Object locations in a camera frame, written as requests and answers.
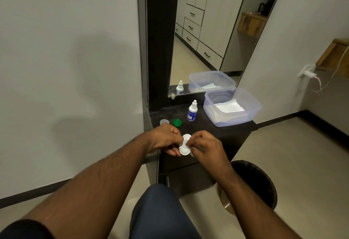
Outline stack of white tissues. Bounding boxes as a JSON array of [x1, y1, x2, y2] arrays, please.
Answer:
[[214, 99, 245, 113]]

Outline white wall charger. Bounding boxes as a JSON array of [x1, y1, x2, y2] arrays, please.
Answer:
[[297, 64, 318, 78]]

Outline dark blue trousers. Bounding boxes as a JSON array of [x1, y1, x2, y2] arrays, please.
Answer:
[[128, 183, 202, 239]]

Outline person's right hand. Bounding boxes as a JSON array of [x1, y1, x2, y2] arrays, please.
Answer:
[[186, 130, 232, 182]]

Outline trash bin with black liner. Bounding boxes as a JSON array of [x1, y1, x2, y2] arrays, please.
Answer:
[[218, 160, 278, 216]]

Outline black dresser cabinet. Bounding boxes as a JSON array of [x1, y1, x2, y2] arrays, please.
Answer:
[[136, 0, 258, 197]]

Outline clear plastic container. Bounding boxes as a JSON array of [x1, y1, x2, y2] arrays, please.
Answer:
[[203, 87, 263, 127]]

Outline person's left forearm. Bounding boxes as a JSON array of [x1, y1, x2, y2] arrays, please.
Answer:
[[21, 134, 156, 239]]

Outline dresser mirror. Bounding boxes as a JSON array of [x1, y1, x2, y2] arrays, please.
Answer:
[[168, 0, 288, 97]]

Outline wooden wall shelf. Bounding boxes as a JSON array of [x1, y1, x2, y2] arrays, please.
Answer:
[[315, 38, 349, 78]]

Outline small solution dropper bottle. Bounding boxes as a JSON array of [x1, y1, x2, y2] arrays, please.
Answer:
[[186, 100, 198, 122]]

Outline person's left hand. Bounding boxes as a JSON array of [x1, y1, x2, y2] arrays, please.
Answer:
[[147, 123, 185, 158]]

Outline white contact lens case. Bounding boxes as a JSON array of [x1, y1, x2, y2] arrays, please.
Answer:
[[179, 134, 194, 157]]

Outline black shirt sleeve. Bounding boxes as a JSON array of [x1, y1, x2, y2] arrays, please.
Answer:
[[0, 219, 55, 239]]

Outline person's right forearm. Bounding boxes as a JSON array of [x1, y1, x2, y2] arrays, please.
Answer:
[[218, 162, 303, 239]]

